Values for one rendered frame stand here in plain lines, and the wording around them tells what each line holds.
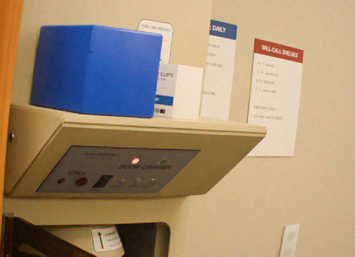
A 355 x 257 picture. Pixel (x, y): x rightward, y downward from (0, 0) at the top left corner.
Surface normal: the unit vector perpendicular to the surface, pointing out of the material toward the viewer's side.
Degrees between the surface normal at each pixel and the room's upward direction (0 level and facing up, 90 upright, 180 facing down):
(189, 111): 90
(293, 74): 90
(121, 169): 135
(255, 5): 90
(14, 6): 90
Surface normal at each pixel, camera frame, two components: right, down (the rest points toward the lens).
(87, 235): 0.53, -0.30
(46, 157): 0.43, 0.79
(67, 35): -0.69, -0.04
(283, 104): 0.72, 0.12
